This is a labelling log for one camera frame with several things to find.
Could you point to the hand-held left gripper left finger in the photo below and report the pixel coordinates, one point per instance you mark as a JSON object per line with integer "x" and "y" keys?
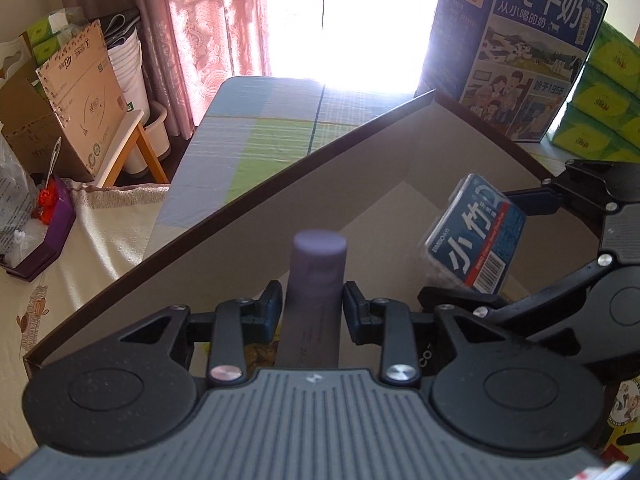
{"x": 272, "y": 305}

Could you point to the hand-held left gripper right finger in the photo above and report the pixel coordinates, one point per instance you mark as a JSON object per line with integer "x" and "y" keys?
{"x": 352, "y": 310}

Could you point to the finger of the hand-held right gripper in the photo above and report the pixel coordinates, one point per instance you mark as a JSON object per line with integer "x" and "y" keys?
{"x": 530, "y": 200}
{"x": 450, "y": 298}

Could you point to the purple tube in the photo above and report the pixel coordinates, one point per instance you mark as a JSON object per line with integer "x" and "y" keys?
{"x": 312, "y": 285}

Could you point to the yellow nut snack packet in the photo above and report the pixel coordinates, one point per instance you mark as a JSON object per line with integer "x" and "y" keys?
{"x": 260, "y": 355}

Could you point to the blue tissue packet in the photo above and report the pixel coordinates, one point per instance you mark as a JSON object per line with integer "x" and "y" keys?
{"x": 475, "y": 240}

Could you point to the brown cardboard storage box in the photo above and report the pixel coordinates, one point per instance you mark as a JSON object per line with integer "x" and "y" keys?
{"x": 225, "y": 260}

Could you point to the cartoon print snack packet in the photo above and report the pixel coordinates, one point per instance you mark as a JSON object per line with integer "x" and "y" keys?
{"x": 625, "y": 410}

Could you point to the plaid cloth desktop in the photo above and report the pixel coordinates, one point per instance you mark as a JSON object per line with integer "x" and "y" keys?
{"x": 240, "y": 150}

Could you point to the stack of green tissue packs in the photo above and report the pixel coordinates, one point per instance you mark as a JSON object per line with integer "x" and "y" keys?
{"x": 605, "y": 105}

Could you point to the blue illustrated milk carton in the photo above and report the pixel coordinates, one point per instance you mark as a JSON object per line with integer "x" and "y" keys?
{"x": 520, "y": 45}

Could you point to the cream printed blanket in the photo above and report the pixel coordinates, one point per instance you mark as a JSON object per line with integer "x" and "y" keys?
{"x": 90, "y": 250}

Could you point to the wooden stool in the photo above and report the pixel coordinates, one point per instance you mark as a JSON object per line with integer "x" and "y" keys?
{"x": 135, "y": 135}

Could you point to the purple box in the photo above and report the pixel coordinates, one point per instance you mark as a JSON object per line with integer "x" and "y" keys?
{"x": 55, "y": 230}

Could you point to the stack of white buckets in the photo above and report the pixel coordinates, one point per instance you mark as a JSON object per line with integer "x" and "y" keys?
{"x": 132, "y": 75}

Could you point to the pink curtain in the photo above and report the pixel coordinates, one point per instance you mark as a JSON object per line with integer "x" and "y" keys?
{"x": 200, "y": 35}

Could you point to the printed clear plastic bag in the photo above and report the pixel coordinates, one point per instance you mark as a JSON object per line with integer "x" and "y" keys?
{"x": 15, "y": 195}

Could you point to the printed tan cardboard box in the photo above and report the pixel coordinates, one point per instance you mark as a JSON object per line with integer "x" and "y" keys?
{"x": 85, "y": 95}

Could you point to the plain brown cardboard box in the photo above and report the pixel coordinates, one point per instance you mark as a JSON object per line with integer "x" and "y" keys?
{"x": 35, "y": 130}

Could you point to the grey cloth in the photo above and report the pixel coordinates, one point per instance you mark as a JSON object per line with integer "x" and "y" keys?
{"x": 120, "y": 22}

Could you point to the green and white tissue pack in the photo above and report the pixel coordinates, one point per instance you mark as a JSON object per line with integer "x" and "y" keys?
{"x": 45, "y": 30}

